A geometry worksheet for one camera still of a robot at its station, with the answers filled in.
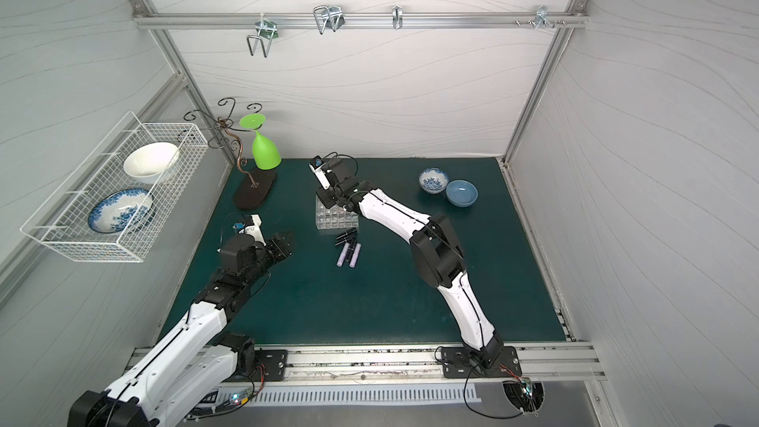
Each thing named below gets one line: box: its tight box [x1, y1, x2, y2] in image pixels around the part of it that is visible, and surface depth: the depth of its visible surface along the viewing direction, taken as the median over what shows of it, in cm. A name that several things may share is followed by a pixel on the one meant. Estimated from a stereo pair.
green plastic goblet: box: [240, 112, 282, 171], surface depth 93 cm
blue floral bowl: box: [419, 167, 450, 195], surface depth 113 cm
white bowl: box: [122, 142, 181, 185], surface depth 72 cm
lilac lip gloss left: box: [336, 242, 350, 268], surface depth 95 cm
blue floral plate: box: [87, 187, 157, 235], surface depth 65 cm
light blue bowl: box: [445, 178, 480, 209], surface depth 110 cm
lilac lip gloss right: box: [348, 242, 362, 269], surface depth 95 cm
